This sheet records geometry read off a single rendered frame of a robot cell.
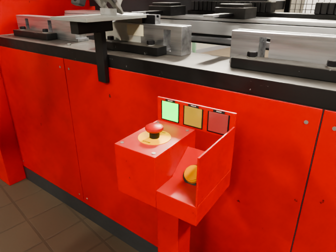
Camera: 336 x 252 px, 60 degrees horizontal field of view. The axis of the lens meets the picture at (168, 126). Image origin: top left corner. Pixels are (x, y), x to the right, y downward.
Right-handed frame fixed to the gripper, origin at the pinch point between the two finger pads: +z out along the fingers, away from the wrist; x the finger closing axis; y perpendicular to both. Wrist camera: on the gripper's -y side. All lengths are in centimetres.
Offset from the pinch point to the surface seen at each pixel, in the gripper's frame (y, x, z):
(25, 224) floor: -88, 45, 57
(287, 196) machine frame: -30, -68, 32
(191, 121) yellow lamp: -29, -49, 2
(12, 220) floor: -90, 53, 55
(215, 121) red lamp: -28, -55, 2
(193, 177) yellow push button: -41, -56, 3
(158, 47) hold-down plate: -4.7, -18.2, 9.6
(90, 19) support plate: -13.3, -9.3, -10.1
